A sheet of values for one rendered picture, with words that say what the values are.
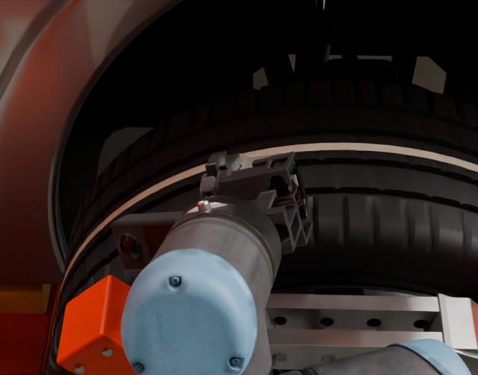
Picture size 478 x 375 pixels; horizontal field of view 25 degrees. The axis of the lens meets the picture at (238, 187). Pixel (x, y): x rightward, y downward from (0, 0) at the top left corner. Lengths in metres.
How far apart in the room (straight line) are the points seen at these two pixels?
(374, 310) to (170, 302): 0.35
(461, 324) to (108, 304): 0.33
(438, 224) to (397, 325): 0.10
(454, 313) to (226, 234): 0.33
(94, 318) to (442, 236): 0.34
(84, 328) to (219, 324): 0.34
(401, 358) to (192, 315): 0.18
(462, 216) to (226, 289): 0.40
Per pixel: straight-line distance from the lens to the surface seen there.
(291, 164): 0.94
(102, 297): 1.03
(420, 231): 1.03
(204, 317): 0.71
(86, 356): 1.03
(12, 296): 1.57
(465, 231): 1.06
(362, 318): 1.04
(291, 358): 1.01
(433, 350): 0.83
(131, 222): 0.95
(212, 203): 0.83
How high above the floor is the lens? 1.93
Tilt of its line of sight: 46 degrees down
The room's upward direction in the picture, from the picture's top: straight up
